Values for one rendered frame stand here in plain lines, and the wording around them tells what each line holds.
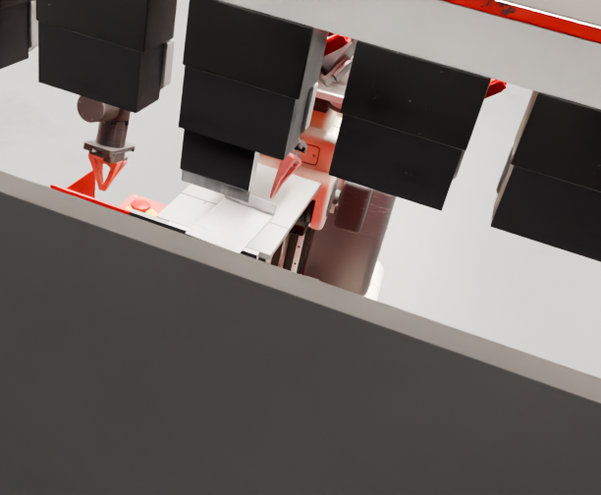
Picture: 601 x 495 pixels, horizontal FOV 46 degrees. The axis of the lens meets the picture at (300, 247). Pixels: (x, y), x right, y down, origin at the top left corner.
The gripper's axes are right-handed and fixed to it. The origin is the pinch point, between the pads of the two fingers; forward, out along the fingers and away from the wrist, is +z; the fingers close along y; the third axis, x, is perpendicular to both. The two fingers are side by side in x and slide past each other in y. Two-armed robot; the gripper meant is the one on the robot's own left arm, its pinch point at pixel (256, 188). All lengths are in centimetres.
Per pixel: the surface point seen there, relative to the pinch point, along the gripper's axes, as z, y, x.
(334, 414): 13, 25, -72
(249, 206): 3.2, 0.4, -2.2
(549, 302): -2, 87, 197
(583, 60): -21, 36, -36
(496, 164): -70, 56, 309
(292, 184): -2.9, 3.6, 8.1
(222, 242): 9.4, 0.7, -12.2
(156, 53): -10.9, -12.1, -24.8
